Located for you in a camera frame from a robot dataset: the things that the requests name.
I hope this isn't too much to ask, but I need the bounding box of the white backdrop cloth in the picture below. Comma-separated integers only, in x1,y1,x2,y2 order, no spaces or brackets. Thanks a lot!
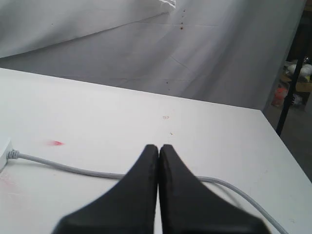
0,0,305,110

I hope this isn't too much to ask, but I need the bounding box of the grey power cable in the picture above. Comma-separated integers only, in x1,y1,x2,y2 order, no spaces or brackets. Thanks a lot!
8,150,289,234

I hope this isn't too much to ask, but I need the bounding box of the cardboard box with clutter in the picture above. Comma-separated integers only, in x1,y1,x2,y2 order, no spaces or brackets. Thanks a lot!
271,56,312,109

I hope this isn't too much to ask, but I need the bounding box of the white five-socket power strip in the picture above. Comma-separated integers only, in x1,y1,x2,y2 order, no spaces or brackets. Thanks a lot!
0,136,13,172

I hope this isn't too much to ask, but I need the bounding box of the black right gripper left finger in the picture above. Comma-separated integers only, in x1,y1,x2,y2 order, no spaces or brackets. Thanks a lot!
55,145,158,234

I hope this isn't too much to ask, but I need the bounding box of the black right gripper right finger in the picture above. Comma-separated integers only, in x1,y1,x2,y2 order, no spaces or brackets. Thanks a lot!
158,145,268,234

